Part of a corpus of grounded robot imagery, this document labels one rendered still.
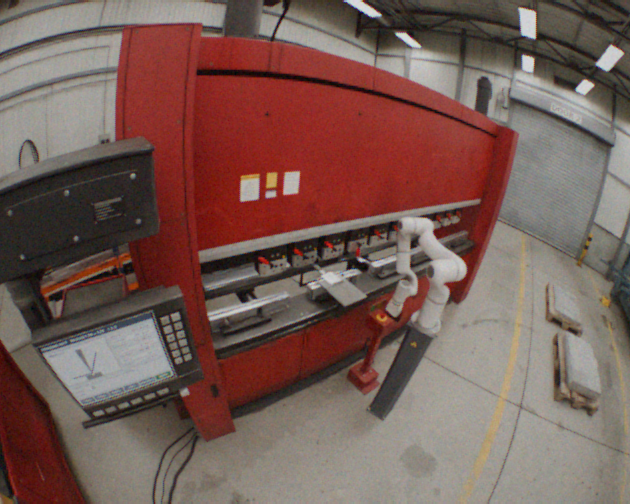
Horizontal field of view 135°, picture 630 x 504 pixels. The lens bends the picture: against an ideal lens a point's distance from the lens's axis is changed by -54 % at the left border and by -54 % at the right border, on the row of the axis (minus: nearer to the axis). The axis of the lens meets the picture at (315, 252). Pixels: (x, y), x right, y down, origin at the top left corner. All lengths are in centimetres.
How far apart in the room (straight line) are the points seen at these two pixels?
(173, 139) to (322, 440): 204
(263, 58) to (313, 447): 230
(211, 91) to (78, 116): 414
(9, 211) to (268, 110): 101
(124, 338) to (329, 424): 180
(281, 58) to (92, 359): 121
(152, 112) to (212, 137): 35
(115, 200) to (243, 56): 77
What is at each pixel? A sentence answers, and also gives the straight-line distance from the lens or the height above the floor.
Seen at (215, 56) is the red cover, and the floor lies 221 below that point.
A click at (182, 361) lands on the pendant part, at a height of 137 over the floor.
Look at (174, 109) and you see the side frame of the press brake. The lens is 89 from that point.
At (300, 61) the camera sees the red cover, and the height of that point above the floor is 223.
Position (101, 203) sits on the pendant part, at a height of 185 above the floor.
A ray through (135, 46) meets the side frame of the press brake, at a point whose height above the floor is 223.
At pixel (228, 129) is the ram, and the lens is 115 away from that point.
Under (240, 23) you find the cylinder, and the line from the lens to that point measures 128.
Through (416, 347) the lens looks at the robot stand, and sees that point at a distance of 170.
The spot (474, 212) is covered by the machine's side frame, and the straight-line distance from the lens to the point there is 346.
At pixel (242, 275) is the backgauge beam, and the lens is 182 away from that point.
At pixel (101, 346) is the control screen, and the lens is 75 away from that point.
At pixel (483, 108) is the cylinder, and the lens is 312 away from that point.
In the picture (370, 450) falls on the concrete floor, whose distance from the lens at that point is 223.
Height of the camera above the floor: 202
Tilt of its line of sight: 29 degrees down
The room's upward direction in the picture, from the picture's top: 7 degrees clockwise
